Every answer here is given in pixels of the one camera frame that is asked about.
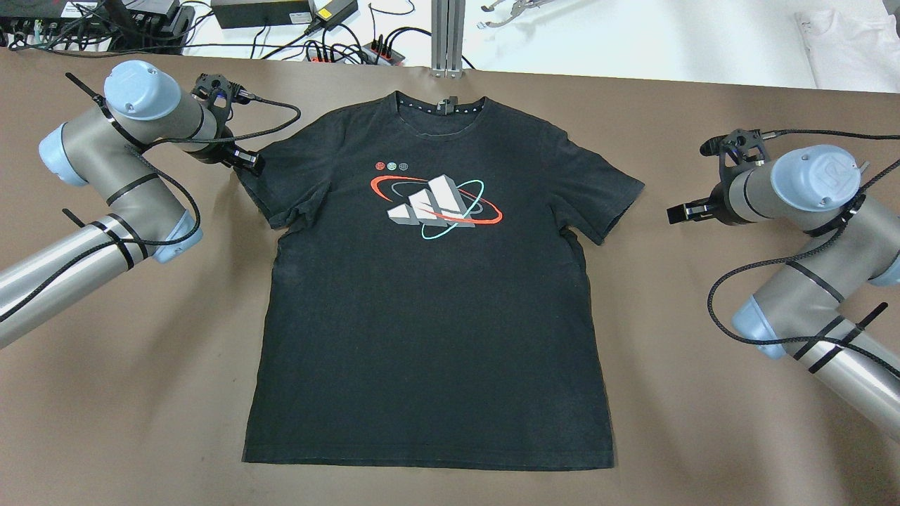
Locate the aluminium frame post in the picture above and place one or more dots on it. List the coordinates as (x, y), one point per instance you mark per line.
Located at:
(447, 28)

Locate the black power adapter brick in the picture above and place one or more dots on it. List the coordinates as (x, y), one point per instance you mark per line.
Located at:
(329, 14)

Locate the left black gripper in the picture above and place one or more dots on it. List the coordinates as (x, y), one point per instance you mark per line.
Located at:
(223, 138)

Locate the grey orange usb hub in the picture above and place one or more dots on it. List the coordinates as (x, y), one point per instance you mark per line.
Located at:
(378, 52)
(315, 51)

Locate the white folded cloth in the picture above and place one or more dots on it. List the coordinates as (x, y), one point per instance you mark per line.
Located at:
(851, 53)

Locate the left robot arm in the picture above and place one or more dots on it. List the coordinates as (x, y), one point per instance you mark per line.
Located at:
(142, 214)

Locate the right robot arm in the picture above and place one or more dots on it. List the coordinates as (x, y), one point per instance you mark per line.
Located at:
(790, 306)

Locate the black mini PC box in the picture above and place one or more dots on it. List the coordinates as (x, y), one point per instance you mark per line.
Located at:
(246, 14)

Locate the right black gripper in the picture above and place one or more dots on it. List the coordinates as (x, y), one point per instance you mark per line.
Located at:
(724, 211)

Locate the black graphic t-shirt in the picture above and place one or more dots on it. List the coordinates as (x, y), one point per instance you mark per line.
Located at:
(430, 304)

